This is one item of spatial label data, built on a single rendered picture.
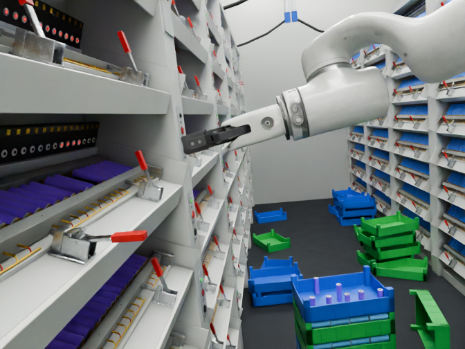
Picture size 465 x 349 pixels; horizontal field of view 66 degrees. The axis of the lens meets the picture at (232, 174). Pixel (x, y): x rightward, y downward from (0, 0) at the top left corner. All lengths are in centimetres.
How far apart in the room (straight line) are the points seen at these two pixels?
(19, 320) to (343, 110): 48
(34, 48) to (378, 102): 46
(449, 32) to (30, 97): 46
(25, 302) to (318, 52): 51
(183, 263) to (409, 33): 63
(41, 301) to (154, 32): 61
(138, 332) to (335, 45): 55
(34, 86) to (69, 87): 6
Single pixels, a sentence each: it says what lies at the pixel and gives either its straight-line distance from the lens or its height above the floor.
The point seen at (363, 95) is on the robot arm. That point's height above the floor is 110.
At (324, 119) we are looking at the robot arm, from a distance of 59.
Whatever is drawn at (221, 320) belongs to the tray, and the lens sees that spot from 142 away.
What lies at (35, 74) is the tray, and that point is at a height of 114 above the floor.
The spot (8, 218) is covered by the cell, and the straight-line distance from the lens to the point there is 46.
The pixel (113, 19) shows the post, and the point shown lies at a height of 131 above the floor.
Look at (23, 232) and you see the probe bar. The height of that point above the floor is 100.
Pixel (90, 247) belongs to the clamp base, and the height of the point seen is 96.
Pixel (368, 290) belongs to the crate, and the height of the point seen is 40.
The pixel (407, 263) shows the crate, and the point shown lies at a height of 2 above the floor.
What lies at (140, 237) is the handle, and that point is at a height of 97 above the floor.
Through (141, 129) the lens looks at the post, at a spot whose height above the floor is 108.
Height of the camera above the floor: 109
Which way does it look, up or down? 9 degrees down
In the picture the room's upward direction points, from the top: 6 degrees counter-clockwise
